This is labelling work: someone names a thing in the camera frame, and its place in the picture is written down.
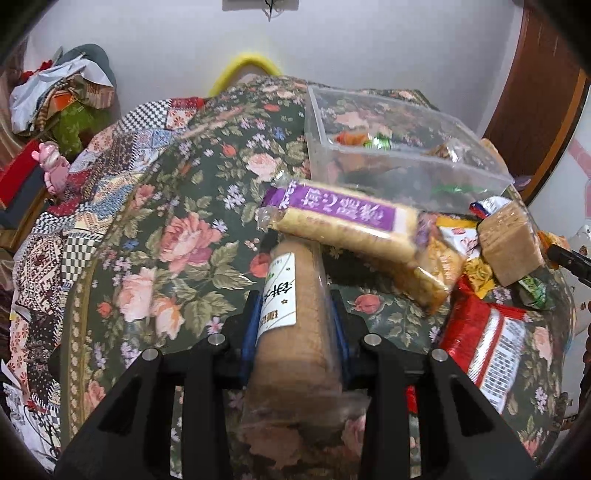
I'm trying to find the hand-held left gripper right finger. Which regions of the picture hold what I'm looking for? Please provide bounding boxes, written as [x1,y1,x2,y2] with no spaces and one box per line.
[329,288,539,480]

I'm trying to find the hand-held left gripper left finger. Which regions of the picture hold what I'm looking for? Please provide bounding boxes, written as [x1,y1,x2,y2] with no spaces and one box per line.
[54,290,266,480]

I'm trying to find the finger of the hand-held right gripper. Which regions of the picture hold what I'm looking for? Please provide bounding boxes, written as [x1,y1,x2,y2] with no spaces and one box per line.
[547,244,591,282]

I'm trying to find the brown cracker packet white label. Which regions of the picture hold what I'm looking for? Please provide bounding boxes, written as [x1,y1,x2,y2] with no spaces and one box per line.
[240,240,370,444]

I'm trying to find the clear plastic container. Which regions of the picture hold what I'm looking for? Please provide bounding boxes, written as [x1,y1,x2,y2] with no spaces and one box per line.
[304,85,514,199]

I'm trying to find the green snack packet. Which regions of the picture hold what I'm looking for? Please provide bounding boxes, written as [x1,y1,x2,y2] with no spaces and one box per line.
[517,274,557,310]

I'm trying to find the tan wafer block packet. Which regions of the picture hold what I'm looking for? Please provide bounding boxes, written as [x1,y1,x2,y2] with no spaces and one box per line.
[478,200,548,287]

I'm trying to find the orange cracker packet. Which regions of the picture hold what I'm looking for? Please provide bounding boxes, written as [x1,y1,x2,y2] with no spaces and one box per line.
[406,217,467,310]

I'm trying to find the red snack packet white label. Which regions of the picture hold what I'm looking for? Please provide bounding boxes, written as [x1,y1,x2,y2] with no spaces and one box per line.
[438,279,541,414]

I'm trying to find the green floral blanket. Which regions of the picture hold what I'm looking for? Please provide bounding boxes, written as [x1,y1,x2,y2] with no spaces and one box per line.
[60,76,578,480]

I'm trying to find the purple label cracker packet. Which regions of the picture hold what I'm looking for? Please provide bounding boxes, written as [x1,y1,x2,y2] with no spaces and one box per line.
[256,178,430,264]

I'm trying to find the tan blanket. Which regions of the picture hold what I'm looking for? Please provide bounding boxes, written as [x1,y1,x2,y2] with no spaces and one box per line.
[480,137,509,169]

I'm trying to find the small brown snack packet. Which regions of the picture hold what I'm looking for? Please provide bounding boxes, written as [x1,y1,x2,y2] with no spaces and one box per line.
[427,141,462,162]

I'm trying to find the patchwork quilt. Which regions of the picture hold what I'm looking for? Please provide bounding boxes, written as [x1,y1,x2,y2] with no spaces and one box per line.
[0,97,208,462]

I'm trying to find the pink toy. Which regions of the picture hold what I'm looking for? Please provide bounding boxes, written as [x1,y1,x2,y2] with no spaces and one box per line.
[32,141,70,195]

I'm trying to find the yellow foam tube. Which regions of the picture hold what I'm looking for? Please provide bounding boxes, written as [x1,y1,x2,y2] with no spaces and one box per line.
[208,53,282,97]

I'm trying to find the pile of clothes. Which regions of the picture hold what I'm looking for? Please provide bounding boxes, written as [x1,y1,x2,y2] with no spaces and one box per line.
[9,44,116,158]

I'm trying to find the brown wooden door frame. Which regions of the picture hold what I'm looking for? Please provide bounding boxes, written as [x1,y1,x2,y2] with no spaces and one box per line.
[482,4,591,204]

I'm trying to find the wall-mounted screen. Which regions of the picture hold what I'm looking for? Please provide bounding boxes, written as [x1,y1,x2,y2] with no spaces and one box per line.
[222,0,300,12]

